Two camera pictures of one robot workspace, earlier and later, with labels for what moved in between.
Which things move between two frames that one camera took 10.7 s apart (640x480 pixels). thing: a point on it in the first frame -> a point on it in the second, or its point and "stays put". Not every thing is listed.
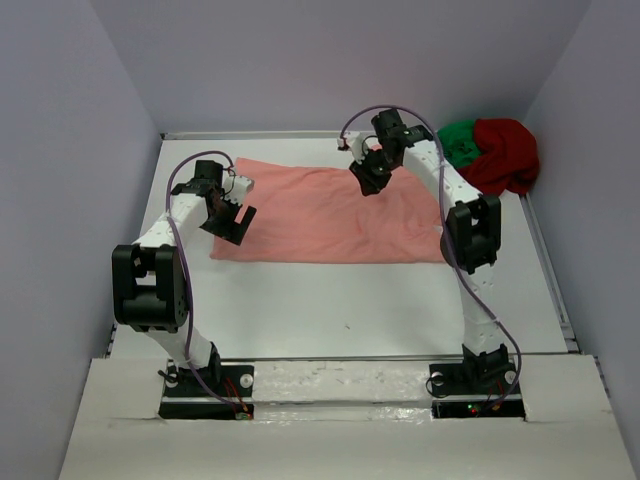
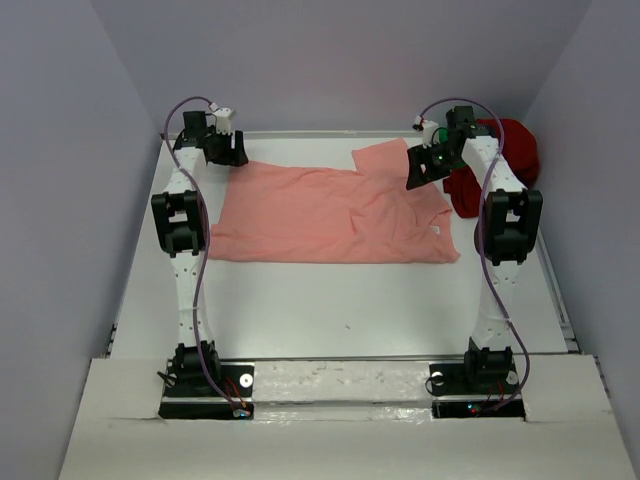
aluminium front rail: x=422 y=357 stays put
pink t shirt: x=315 y=212 stays put
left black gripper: x=232 y=231 -> x=231 y=157
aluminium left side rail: x=111 y=341 stays put
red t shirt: x=508 y=161 stays put
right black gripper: x=370 y=183 -> x=417 y=157
